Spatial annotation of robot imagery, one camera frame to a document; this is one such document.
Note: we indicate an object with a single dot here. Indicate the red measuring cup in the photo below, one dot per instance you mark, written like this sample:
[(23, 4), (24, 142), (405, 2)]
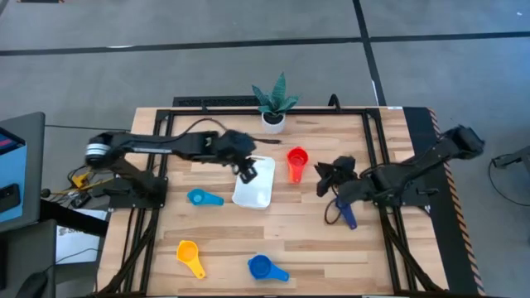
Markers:
[(297, 158)]

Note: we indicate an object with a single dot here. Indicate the black hazard-striped floor mat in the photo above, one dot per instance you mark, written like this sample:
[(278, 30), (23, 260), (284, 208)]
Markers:
[(451, 248)]

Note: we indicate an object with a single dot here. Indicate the cyan measuring cup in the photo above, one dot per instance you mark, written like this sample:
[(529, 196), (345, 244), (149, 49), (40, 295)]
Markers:
[(198, 198)]

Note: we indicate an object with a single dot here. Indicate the black metal table frame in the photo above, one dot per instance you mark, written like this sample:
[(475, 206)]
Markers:
[(269, 111)]

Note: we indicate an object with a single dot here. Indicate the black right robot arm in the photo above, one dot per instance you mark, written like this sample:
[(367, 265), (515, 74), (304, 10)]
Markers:
[(414, 169)]

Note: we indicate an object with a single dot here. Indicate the green snake plant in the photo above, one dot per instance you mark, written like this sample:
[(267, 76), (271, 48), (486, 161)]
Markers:
[(276, 97)]

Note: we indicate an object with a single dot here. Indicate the small dark blue measuring cup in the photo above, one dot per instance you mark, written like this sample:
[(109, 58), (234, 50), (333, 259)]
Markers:
[(348, 215)]

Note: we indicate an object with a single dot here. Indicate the white round plant pot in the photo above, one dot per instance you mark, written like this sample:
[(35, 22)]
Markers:
[(273, 127)]

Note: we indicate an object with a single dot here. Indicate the yellow measuring cup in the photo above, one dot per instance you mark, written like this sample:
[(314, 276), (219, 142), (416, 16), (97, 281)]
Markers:
[(187, 251)]

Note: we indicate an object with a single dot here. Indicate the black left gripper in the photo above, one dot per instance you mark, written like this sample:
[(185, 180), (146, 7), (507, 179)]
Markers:
[(236, 145)]

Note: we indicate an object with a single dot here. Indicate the black floor grille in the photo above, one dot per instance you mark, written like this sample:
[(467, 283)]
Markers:
[(215, 101)]

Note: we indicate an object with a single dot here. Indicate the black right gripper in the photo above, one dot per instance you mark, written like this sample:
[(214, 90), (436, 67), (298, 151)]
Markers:
[(343, 169)]

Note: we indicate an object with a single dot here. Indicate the white plastic basket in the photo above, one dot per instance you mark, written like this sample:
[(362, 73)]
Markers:
[(258, 190)]

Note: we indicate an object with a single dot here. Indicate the white paper sheet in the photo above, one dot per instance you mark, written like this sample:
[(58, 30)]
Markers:
[(74, 244)]

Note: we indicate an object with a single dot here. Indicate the black curved hook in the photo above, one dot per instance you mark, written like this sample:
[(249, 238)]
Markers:
[(334, 95)]

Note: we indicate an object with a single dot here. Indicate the yellow connector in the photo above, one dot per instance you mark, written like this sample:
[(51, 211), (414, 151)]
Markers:
[(80, 179)]

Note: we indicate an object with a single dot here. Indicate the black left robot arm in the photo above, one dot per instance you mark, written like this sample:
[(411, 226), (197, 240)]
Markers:
[(165, 145)]

